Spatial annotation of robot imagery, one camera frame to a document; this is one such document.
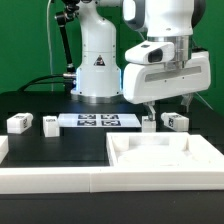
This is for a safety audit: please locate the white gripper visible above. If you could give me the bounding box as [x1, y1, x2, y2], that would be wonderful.
[123, 53, 211, 121]

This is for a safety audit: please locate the white square table top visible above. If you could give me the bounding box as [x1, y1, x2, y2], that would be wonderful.
[106, 132, 224, 167]

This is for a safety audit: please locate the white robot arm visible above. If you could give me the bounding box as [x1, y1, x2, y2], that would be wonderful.
[71, 0, 211, 120]

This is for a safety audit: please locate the white sheet with tags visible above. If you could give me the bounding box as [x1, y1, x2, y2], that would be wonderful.
[58, 113, 141, 128]

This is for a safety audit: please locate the white U-shaped fence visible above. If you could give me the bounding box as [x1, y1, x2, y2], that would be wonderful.
[0, 134, 224, 195]

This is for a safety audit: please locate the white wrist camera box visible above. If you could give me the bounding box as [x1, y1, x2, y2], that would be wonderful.
[125, 41, 175, 65]

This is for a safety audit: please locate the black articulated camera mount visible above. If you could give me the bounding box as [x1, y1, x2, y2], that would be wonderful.
[55, 0, 80, 93]

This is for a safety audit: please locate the black cable bundle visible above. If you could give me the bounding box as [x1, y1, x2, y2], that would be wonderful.
[18, 74, 68, 92]

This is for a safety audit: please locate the thin white cable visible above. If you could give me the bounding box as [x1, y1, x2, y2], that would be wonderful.
[46, 0, 55, 92]

